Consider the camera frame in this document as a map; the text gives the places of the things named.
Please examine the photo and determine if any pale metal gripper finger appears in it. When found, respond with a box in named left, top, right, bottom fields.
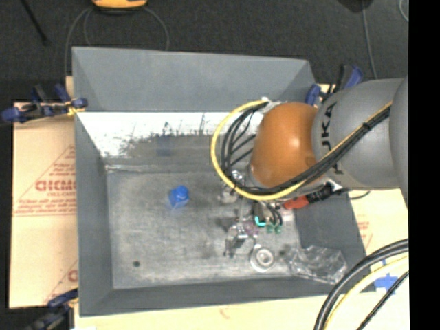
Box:
left=245, top=221, right=260, bottom=254
left=223, top=225, right=246, bottom=258

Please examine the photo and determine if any clear plastic box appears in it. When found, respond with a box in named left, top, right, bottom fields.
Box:
left=283, top=245, right=349, bottom=285

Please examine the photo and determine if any grey metal bin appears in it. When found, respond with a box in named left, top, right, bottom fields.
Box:
left=71, top=46, right=367, bottom=316

